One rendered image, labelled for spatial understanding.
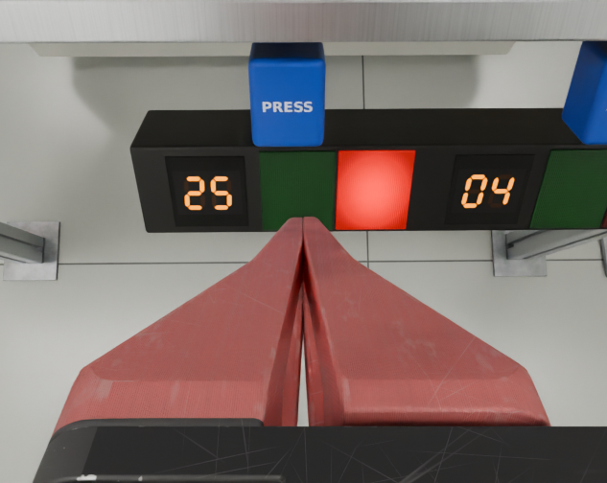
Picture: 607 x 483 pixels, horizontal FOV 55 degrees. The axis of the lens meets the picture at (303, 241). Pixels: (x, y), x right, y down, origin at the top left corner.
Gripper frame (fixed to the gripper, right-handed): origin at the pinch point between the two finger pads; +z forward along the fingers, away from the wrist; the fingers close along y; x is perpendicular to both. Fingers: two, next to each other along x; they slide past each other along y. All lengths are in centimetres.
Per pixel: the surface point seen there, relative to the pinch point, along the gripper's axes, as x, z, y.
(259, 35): -2.8, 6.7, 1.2
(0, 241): 36, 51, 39
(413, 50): 20, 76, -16
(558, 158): 2.7, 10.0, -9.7
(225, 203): 4.7, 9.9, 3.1
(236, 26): -3.1, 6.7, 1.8
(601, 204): 4.8, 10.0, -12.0
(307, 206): 4.8, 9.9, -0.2
